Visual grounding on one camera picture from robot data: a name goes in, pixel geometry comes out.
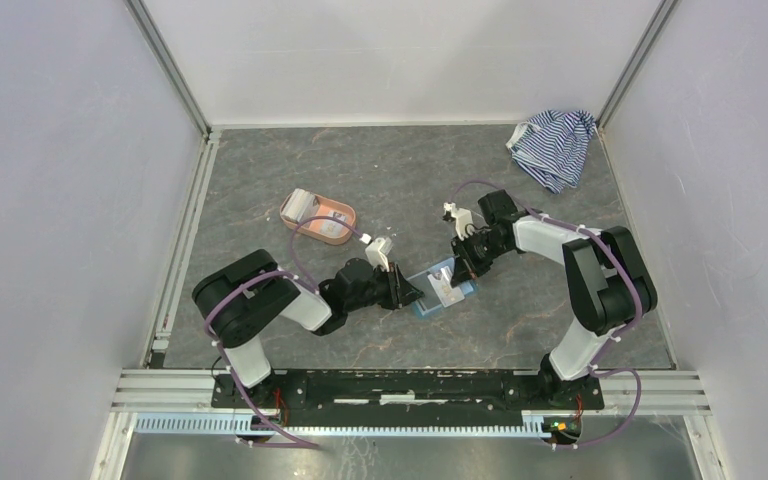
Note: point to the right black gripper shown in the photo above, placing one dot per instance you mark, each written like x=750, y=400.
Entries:
x=465, y=268

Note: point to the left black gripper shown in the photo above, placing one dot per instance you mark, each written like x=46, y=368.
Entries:
x=400, y=290

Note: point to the teal card holder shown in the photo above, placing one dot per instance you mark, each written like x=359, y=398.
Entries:
x=429, y=304

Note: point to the white VIP credit card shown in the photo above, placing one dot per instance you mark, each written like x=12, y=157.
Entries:
x=440, y=282

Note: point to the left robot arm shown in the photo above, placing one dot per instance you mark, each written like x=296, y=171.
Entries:
x=240, y=300

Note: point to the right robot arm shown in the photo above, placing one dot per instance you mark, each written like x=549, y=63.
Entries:
x=610, y=288

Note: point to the white VIP card in tray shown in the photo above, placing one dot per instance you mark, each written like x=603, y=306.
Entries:
x=334, y=227

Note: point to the stack of credit cards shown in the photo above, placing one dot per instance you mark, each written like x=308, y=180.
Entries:
x=299, y=205

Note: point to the pink oval tray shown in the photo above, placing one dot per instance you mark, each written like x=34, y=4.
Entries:
x=318, y=217

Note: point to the blue striped cloth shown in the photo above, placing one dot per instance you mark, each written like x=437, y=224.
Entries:
x=552, y=146

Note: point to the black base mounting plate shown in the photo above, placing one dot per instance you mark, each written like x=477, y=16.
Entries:
x=407, y=398

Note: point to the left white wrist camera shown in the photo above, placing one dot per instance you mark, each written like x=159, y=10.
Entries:
x=377, y=250

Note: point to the aluminium frame rail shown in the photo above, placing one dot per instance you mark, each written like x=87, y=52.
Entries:
x=656, y=424

